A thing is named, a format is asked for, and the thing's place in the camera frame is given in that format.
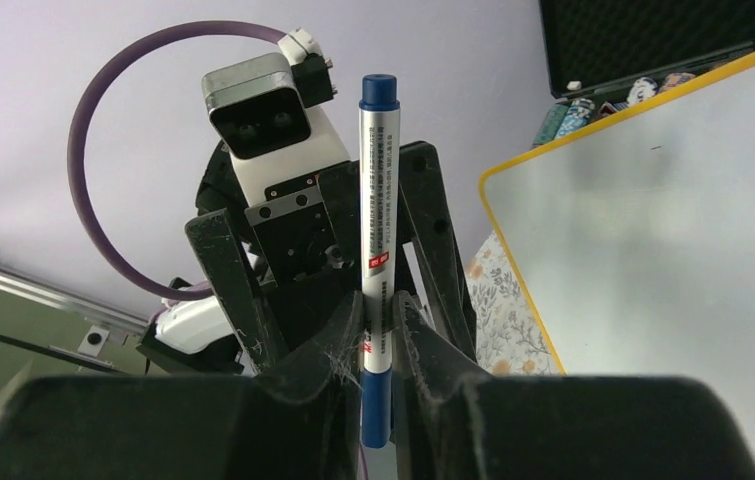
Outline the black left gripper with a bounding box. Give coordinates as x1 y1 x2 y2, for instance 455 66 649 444
185 141 477 374

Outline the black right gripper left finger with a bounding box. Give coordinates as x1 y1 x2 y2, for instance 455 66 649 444
0 293 362 479

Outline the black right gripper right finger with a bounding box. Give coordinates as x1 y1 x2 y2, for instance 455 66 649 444
393 292 755 479

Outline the blue white marker pen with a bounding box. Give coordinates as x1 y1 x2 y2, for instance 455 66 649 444
359 74 401 449

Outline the yellow framed whiteboard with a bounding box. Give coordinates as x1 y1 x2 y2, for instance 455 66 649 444
479 52 755 455

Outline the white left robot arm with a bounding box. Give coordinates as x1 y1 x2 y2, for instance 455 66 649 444
139 141 477 373

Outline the floral patterned table mat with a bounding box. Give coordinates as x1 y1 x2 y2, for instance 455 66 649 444
466 232 561 376

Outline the black poker chip case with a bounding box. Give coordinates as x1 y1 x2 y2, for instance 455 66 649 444
533 0 755 146

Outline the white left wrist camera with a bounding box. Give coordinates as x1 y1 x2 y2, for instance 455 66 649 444
201 28 350 207

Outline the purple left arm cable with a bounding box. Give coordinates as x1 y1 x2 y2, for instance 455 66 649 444
66 20 289 303

